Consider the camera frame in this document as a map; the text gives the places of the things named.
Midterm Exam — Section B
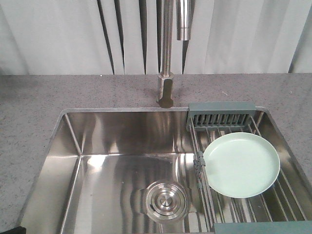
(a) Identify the light green round plate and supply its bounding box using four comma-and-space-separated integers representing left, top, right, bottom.
203, 132, 281, 198

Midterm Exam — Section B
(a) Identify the grey metal drying rack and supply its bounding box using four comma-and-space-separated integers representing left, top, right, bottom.
185, 102, 312, 234

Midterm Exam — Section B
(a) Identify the stainless steel sink basin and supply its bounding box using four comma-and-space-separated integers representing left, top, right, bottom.
20, 107, 213, 234

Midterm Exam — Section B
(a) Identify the round steel drain cover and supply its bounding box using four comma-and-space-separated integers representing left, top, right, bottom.
144, 180, 189, 223

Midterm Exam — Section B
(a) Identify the stainless steel faucet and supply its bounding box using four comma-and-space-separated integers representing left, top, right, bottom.
156, 0, 192, 109

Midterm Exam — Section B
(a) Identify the white pleated curtain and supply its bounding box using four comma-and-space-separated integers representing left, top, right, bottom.
0, 0, 312, 75

